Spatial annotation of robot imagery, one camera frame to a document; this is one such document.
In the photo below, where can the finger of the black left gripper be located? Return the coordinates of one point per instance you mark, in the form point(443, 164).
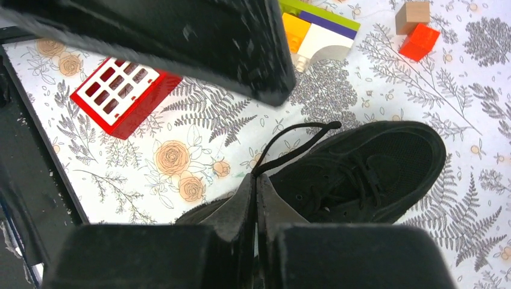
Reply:
point(238, 45)

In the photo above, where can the floral patterned table mat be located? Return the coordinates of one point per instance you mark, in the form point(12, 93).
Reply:
point(202, 140)

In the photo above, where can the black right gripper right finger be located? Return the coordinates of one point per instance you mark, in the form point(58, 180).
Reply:
point(297, 254)

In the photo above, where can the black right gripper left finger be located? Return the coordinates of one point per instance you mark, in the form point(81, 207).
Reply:
point(217, 252)

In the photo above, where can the small red cube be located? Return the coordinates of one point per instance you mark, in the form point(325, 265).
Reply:
point(419, 43)

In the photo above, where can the multicolour toy brick stack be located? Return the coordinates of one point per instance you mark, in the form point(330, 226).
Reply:
point(314, 34)

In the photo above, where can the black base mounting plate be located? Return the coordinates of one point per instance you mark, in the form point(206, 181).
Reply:
point(39, 208)

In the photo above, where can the small wooden cube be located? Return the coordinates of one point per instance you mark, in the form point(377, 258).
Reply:
point(410, 15)

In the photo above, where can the red toy calculator block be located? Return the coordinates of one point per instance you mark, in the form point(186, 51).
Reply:
point(119, 95)

